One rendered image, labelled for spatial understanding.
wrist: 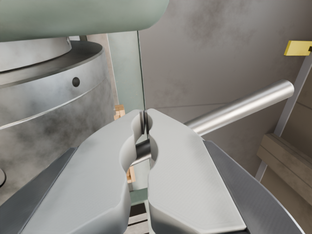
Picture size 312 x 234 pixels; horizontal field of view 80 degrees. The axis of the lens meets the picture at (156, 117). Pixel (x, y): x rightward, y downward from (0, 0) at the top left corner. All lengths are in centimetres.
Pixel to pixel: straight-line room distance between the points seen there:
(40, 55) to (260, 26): 173
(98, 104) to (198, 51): 138
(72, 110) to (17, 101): 5
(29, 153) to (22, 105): 5
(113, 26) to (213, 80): 158
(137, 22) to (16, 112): 13
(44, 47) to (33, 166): 13
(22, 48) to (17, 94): 6
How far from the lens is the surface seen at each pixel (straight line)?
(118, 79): 90
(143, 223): 83
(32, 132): 22
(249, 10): 177
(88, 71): 24
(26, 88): 20
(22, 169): 24
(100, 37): 53
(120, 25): 17
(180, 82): 159
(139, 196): 81
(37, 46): 26
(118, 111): 55
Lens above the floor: 139
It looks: 57 degrees down
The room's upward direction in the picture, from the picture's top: 152 degrees clockwise
